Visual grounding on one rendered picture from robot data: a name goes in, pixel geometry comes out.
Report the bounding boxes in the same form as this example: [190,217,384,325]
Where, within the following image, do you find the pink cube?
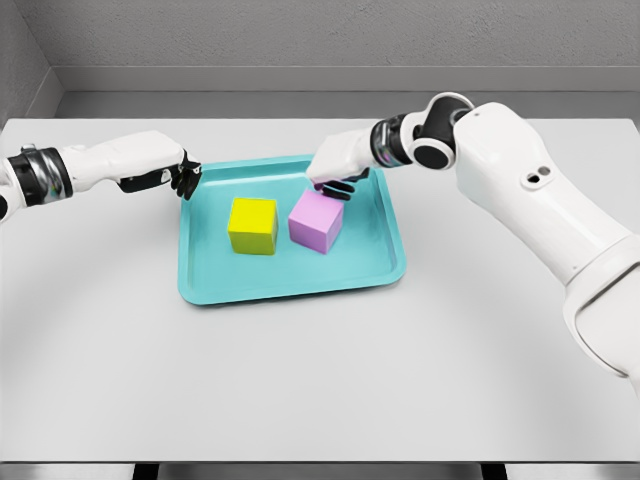
[287,187,346,255]

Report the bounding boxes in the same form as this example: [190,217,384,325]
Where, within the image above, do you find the yellow cube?
[227,196,280,257]

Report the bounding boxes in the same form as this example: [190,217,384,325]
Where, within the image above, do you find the teal plastic tray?
[177,153,408,307]

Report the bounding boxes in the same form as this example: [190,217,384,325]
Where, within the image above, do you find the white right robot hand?
[305,130,372,202]

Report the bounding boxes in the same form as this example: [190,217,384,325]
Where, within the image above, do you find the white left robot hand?
[87,130,203,201]

